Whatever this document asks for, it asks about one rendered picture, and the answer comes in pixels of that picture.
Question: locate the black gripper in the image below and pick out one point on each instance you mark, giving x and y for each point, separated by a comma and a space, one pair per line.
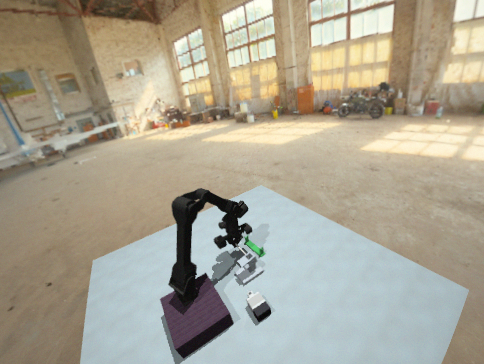
235, 233

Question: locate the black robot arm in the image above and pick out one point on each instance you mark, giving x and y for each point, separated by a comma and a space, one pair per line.
185, 211

